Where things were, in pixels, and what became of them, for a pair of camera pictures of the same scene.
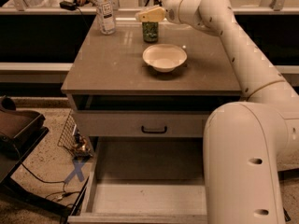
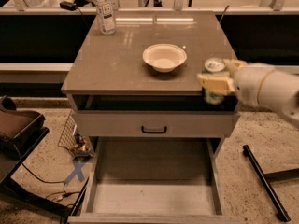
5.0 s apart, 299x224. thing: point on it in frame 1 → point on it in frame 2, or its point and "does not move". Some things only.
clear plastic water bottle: (106, 11) does not move
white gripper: (170, 11) → (249, 85)
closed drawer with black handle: (140, 123) does not move
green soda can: (149, 31) → (213, 66)
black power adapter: (68, 5) does not move
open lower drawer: (155, 180) does not move
